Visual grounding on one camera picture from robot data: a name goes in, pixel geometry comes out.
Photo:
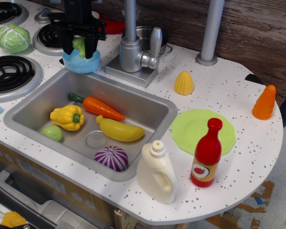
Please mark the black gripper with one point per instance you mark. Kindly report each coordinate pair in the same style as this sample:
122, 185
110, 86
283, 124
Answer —
70, 24

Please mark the green toy broccoli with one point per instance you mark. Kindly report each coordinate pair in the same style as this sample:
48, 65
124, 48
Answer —
79, 44

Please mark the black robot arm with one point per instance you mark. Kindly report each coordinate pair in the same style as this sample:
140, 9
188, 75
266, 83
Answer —
78, 6

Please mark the light blue plastic bowl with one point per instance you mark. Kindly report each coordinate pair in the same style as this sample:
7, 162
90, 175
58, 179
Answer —
76, 64

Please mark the back right stove burner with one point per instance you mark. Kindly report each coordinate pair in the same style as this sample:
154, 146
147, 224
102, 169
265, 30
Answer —
47, 42

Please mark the stove burner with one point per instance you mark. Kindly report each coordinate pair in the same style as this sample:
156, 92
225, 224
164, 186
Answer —
47, 42
12, 13
19, 76

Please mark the red toy chili pepper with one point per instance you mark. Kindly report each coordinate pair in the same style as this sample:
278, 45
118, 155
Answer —
113, 27

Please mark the grey stove knob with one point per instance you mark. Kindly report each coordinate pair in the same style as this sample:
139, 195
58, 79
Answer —
42, 17

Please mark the silver toy faucet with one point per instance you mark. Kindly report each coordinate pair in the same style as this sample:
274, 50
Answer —
133, 64

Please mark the small steel pot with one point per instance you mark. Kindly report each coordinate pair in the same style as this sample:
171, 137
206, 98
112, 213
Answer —
144, 33

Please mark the orange toy carrot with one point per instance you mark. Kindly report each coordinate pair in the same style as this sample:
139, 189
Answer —
96, 107

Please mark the green toy cabbage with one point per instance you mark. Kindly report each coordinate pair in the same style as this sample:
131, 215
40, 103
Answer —
14, 39

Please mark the front left stove burner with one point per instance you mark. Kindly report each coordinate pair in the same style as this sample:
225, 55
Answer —
19, 76

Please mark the yellow toy bell pepper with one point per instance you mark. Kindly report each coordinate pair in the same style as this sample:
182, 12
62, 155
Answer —
70, 117

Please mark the back left stove burner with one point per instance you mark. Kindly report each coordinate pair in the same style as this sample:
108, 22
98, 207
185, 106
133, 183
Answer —
12, 13

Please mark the stainless steel sink basin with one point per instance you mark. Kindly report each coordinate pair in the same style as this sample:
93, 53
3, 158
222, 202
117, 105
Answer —
152, 113

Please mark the green toy apple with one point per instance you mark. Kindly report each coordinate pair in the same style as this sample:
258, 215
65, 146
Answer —
53, 132

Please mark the yellow toy banana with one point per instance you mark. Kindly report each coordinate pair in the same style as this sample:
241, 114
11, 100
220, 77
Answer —
119, 131

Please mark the yellow toy corn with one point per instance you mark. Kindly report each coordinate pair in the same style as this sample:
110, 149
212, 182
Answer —
184, 83

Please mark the purple striped toy onion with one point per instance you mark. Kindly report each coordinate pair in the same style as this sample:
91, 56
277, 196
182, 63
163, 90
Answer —
112, 157

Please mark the grey support pole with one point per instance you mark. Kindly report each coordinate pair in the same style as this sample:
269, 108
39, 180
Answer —
207, 55

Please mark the light green plastic plate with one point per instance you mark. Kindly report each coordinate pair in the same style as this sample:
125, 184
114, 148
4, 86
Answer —
190, 126

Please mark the white toy detergent jug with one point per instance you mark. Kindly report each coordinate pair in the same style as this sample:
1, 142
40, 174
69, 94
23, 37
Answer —
155, 172

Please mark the red toy ketchup bottle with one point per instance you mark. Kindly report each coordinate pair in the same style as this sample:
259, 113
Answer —
207, 155

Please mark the yellow object at bottom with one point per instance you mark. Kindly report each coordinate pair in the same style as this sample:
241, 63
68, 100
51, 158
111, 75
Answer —
13, 219

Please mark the orange toy carrot cone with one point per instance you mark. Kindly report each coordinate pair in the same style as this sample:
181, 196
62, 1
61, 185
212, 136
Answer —
264, 105

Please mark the toy oven door handle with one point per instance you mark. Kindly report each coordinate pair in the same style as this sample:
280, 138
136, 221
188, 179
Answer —
25, 200

